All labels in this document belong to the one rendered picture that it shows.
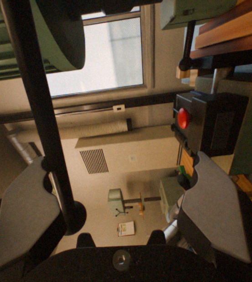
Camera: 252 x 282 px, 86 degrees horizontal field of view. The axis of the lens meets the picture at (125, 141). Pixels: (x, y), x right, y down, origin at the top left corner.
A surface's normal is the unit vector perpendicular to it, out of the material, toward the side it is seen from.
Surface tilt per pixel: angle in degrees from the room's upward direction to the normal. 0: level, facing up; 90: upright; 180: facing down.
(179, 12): 90
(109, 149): 90
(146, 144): 90
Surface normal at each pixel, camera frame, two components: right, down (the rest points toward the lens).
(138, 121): 0.03, 0.59
